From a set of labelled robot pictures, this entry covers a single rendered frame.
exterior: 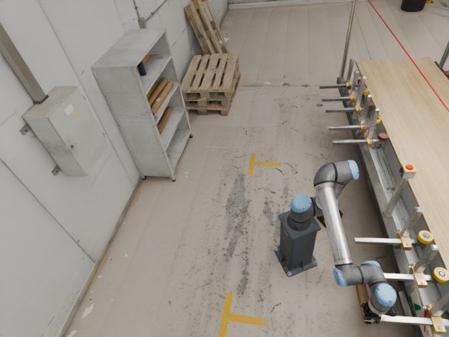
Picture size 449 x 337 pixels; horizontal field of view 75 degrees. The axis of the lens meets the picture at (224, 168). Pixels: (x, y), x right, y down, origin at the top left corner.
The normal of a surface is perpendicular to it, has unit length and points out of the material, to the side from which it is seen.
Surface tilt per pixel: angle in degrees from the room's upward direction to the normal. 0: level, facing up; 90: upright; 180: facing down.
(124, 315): 0
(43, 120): 90
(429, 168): 0
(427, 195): 0
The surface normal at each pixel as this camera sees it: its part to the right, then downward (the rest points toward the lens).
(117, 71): -0.18, 0.71
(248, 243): -0.11, -0.70
